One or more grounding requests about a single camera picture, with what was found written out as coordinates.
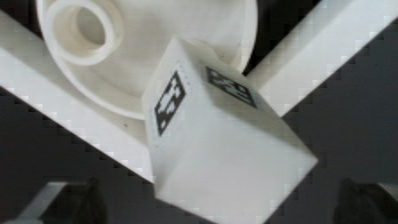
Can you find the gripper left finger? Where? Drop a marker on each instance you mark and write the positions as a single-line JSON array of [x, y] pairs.
[[67, 204]]

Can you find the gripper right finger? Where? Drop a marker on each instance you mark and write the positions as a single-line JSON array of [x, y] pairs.
[[367, 203]]

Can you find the white stool leg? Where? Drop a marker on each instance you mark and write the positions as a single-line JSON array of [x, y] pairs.
[[229, 156]]

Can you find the white round stool seat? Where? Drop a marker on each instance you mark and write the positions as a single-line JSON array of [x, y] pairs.
[[108, 36]]

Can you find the white U-shaped fence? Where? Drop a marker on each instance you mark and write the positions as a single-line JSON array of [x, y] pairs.
[[328, 38]]

